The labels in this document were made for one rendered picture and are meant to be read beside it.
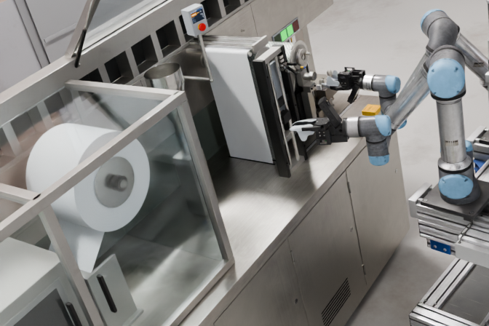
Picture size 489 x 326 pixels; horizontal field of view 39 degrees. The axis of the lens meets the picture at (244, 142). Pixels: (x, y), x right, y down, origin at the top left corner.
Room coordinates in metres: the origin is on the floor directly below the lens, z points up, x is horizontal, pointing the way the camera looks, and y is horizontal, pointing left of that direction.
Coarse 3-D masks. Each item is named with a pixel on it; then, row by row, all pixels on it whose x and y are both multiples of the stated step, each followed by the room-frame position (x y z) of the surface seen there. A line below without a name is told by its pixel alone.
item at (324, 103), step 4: (320, 100) 2.22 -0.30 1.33; (324, 100) 2.21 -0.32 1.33; (328, 100) 2.23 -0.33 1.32; (320, 104) 2.21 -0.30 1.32; (324, 104) 2.21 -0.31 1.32; (328, 104) 2.21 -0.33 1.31; (324, 108) 2.20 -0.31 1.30; (328, 108) 2.20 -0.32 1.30; (332, 108) 2.22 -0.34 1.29; (324, 112) 2.20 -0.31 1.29; (328, 112) 2.20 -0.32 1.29; (332, 112) 2.20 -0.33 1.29; (336, 112) 2.23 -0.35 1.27; (328, 116) 2.20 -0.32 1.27; (332, 116) 2.19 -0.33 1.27; (336, 116) 2.20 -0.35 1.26; (332, 120) 2.19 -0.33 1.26; (336, 120) 2.18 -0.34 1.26; (340, 120) 2.20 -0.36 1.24; (336, 124) 2.18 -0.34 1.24
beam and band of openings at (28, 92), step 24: (168, 0) 2.84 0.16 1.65; (192, 0) 2.91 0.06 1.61; (216, 0) 3.04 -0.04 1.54; (240, 0) 3.15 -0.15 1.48; (144, 24) 2.69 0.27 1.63; (168, 24) 2.84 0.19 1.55; (216, 24) 3.00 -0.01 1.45; (96, 48) 2.49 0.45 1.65; (120, 48) 2.57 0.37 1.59; (144, 48) 2.74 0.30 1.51; (168, 48) 2.82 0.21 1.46; (48, 72) 2.33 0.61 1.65; (72, 72) 2.38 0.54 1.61; (96, 72) 2.49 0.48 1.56; (120, 72) 2.63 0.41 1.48; (144, 72) 2.63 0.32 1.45; (0, 96) 2.22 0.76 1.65; (24, 96) 2.22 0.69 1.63; (0, 120) 2.13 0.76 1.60
